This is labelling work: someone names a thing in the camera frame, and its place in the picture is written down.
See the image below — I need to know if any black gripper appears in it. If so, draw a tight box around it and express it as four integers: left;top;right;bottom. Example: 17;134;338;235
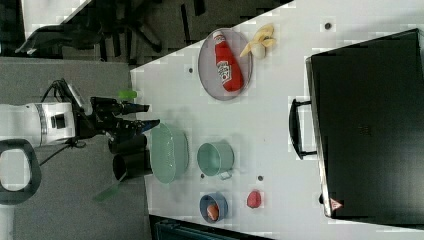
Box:
75;97;160;142

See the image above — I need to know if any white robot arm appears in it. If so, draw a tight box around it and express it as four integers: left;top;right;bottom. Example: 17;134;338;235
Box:
1;97;160;205

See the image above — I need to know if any black toaster oven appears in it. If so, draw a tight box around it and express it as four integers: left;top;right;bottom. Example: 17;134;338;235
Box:
306;29;424;228

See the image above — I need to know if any green cylinder peg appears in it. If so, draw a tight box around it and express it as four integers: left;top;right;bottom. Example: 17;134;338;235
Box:
118;90;138;99

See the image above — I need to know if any green perforated basket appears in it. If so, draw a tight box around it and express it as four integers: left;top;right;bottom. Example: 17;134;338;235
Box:
150;123;189;184

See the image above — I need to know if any black office chair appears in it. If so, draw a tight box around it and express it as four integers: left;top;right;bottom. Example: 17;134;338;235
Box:
15;0;162;55

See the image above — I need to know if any grey round plate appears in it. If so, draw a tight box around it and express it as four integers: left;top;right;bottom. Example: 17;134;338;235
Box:
198;28;253;101

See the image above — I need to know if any red ketchup bottle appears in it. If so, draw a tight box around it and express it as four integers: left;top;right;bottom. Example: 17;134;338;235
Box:
213;31;244;92

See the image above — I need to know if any small blue bowl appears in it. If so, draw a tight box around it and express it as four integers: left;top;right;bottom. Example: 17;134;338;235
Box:
199;192;228;223

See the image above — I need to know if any orange toy ball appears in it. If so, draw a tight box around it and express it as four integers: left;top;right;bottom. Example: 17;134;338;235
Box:
207;204;219;221

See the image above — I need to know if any red toy strawberry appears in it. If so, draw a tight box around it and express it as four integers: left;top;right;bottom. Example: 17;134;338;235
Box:
246;190;262;209

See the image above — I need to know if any peeled toy banana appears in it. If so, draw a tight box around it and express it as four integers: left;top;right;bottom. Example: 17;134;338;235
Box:
240;24;276;59

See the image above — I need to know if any black cylinder mount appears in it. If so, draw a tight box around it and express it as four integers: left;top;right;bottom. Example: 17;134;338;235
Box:
108;134;151;180

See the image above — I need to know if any green cup with handle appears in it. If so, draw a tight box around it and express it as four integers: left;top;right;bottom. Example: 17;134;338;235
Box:
197;141;234;180

